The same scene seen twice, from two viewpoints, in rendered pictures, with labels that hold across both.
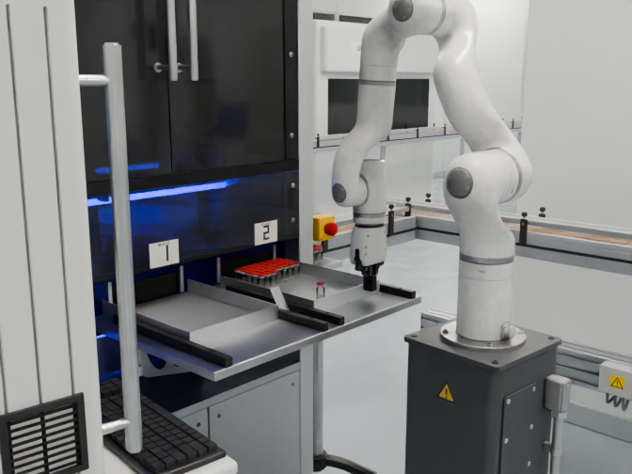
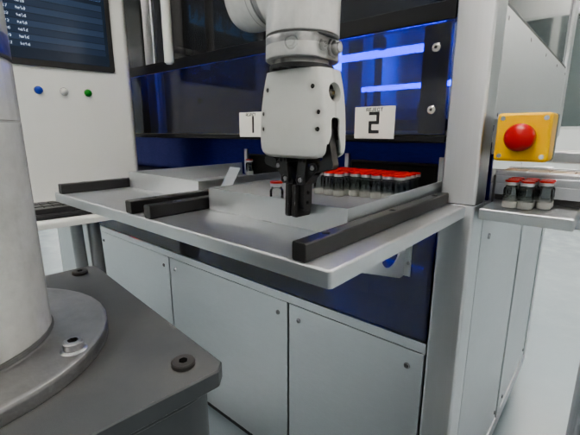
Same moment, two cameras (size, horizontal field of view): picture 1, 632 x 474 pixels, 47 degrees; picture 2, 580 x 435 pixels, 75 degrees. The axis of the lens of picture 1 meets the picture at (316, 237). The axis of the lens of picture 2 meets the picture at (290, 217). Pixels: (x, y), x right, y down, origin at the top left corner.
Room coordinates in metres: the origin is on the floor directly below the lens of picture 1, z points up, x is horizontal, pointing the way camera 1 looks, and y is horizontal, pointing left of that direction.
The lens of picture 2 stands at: (1.79, -0.60, 1.00)
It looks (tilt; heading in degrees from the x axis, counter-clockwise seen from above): 13 degrees down; 88
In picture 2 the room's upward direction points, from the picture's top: straight up
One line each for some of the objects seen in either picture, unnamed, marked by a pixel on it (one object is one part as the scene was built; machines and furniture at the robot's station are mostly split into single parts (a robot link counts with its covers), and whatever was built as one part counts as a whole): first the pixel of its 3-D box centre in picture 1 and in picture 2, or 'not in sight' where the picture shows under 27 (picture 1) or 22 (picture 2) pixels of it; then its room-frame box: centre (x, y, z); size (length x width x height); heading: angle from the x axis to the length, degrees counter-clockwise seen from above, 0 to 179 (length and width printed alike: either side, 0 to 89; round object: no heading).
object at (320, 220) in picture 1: (319, 227); (526, 136); (2.18, -0.01, 1.00); 0.08 x 0.07 x 0.07; 47
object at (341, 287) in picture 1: (299, 283); (334, 193); (1.89, 0.04, 0.90); 0.34 x 0.26 x 0.04; 48
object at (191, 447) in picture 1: (134, 421); (56, 208); (1.24, 0.33, 0.82); 0.40 x 0.14 x 0.02; 41
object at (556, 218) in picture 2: (312, 263); (530, 211); (2.22, 0.01, 0.87); 0.14 x 0.13 x 0.02; 47
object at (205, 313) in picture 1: (189, 309); (224, 177); (1.66, 0.30, 0.90); 0.34 x 0.26 x 0.04; 47
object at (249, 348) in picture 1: (261, 310); (253, 200); (1.74, 0.14, 0.87); 0.70 x 0.48 x 0.02; 137
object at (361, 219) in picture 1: (370, 217); (303, 53); (1.82, -0.14, 1.09); 0.09 x 0.08 x 0.03; 137
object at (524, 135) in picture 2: (330, 229); (520, 137); (2.15, -0.04, 1.00); 0.04 x 0.04 x 0.04; 47
